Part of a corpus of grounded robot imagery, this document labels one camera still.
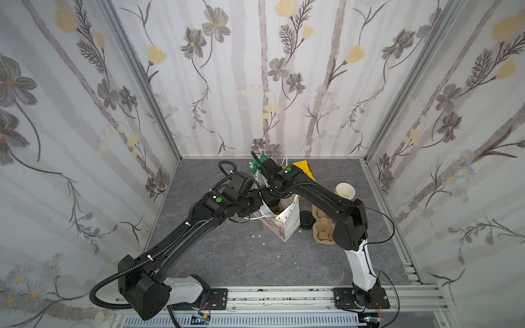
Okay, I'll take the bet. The yellow napkins stack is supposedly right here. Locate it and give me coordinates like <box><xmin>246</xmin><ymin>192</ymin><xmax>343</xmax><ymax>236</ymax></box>
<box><xmin>293</xmin><ymin>160</ymin><xmax>317</xmax><ymax>182</ymax></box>

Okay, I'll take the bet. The black cup lid stack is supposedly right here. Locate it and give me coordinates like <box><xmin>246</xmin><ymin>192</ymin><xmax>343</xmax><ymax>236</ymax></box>
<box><xmin>299</xmin><ymin>210</ymin><xmax>316</xmax><ymax>230</ymax></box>

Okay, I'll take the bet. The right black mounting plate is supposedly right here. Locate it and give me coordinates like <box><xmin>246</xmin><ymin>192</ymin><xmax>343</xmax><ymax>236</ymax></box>
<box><xmin>332</xmin><ymin>288</ymin><xmax>390</xmax><ymax>312</ymax></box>

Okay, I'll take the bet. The white patterned paper bag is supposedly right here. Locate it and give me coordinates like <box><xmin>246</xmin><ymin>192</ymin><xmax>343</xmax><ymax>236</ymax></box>
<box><xmin>254</xmin><ymin>171</ymin><xmax>299</xmax><ymax>242</ymax></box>

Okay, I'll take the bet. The green white straws bundle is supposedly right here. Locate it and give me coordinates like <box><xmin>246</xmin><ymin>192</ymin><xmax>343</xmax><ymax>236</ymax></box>
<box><xmin>250</xmin><ymin>154</ymin><xmax>269</xmax><ymax>174</ymax></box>

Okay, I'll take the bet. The brown pulp cup carrier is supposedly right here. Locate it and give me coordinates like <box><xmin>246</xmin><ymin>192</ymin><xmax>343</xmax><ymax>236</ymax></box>
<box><xmin>312</xmin><ymin>205</ymin><xmax>335</xmax><ymax>245</ymax></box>

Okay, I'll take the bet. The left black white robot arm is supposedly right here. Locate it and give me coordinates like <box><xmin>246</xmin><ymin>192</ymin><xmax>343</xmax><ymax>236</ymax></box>
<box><xmin>89</xmin><ymin>190</ymin><xmax>263</xmax><ymax>321</ymax></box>

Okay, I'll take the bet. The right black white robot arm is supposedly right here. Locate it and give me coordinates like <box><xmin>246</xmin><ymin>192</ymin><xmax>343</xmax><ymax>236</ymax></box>
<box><xmin>260</xmin><ymin>182</ymin><xmax>382</xmax><ymax>308</ymax></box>

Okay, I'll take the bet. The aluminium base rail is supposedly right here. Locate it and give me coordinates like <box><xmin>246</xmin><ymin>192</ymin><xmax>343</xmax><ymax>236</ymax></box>
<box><xmin>110</xmin><ymin>284</ymin><xmax>456</xmax><ymax>328</ymax></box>

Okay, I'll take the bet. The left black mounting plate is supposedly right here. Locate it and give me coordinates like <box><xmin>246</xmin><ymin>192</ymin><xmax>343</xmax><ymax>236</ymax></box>
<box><xmin>172</xmin><ymin>288</ymin><xmax>228</xmax><ymax>310</ymax></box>

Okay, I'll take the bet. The black paper cup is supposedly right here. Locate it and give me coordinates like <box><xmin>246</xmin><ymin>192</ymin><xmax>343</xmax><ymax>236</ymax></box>
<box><xmin>335</xmin><ymin>183</ymin><xmax>356</xmax><ymax>200</ymax></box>

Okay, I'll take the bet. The green paper cup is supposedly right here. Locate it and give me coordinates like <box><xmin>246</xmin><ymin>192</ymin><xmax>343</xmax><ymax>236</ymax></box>
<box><xmin>269</xmin><ymin>202</ymin><xmax>287</xmax><ymax>215</ymax></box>

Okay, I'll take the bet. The black mounting plate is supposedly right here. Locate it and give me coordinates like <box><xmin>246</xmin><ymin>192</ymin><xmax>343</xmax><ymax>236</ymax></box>
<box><xmin>172</xmin><ymin>288</ymin><xmax>228</xmax><ymax>310</ymax></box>
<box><xmin>332</xmin><ymin>288</ymin><xmax>390</xmax><ymax>312</ymax></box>

